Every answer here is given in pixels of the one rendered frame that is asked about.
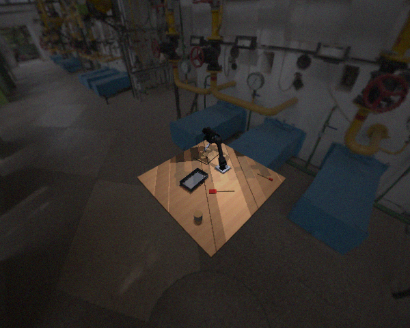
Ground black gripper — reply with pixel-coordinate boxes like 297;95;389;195
203;135;215;144

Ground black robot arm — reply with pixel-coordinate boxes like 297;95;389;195
202;127;227;171

